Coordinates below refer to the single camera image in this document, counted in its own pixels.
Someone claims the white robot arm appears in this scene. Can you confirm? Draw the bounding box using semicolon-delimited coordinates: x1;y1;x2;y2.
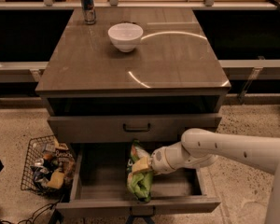
132;128;280;224

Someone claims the green jalapeno chip bag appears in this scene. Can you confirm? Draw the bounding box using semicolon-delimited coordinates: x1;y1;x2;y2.
126;140;153;203

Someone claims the blue energy drink can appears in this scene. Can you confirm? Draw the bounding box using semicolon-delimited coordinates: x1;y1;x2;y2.
80;0;96;24

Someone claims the metal rail bracket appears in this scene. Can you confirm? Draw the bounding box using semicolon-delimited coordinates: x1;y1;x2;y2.
237;67;262;104

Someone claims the black wire basket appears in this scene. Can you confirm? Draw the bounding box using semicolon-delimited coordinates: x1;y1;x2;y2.
21;135;76;196

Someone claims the black cable on floor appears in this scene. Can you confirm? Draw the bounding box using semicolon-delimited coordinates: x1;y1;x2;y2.
0;201;63;224

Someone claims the yellow packet in basket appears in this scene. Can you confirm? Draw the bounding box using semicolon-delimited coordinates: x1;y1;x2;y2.
47;171;64;189

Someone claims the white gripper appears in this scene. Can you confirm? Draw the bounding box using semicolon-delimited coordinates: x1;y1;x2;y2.
132;147;175;174

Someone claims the grey drawer cabinet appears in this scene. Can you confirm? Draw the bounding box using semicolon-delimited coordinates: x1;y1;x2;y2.
35;7;231;145

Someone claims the white ceramic bowl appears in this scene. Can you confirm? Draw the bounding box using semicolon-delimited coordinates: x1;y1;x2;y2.
108;22;144;52

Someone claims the upper grey drawer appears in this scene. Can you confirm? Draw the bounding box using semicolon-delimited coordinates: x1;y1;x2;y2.
48;113;222;143

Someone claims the open lower grey drawer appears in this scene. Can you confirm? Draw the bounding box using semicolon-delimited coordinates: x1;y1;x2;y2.
57;143;220;218

